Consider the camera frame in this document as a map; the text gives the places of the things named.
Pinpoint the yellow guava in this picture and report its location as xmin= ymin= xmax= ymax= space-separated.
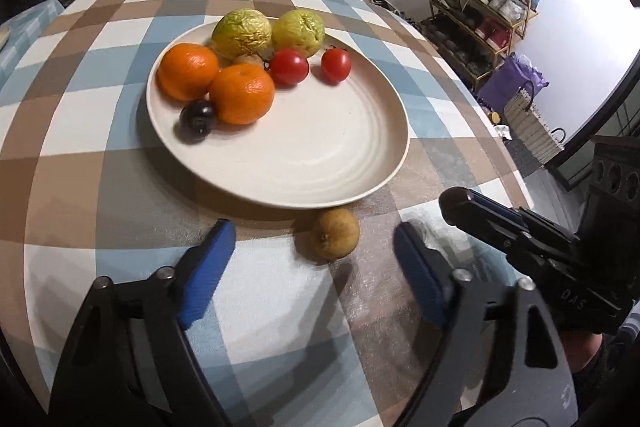
xmin=271 ymin=9 xmax=326 ymax=57

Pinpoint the brown wrinkled fruit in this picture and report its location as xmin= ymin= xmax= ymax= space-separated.
xmin=232 ymin=54 xmax=265 ymax=68

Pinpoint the orange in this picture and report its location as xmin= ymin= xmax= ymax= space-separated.
xmin=209 ymin=64 xmax=276 ymax=126
xmin=156 ymin=43 xmax=219 ymax=102

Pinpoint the red tomato with stem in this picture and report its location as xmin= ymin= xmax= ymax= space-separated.
xmin=268 ymin=49 xmax=310 ymax=86

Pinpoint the yellow-green guava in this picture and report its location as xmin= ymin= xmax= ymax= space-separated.
xmin=210 ymin=9 xmax=272 ymax=61

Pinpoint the large cream plate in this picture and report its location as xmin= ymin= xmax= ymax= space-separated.
xmin=145 ymin=30 xmax=410 ymax=209

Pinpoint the black camera module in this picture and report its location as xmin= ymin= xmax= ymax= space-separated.
xmin=578 ymin=136 xmax=639 ymax=300

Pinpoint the dark plum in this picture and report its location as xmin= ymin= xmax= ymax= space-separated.
xmin=179 ymin=98 xmax=218 ymax=142

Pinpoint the person's right hand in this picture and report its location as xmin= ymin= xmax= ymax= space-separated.
xmin=560 ymin=332 xmax=606 ymax=374

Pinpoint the tan pear-like fruit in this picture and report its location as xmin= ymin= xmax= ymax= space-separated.
xmin=310 ymin=208 xmax=360 ymax=261

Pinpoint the small red tomato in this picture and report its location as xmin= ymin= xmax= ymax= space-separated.
xmin=320 ymin=48 xmax=352 ymax=83

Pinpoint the purple bag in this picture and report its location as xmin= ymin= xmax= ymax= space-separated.
xmin=478 ymin=52 xmax=549 ymax=113

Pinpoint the blue checkered side tablecloth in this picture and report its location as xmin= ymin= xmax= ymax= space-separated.
xmin=0 ymin=0 xmax=64 ymax=86

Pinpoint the woven laundry basket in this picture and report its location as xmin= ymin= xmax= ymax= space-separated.
xmin=504 ymin=81 xmax=566 ymax=165

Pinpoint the wooden shoe rack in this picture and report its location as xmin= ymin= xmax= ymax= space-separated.
xmin=420 ymin=0 xmax=540 ymax=92

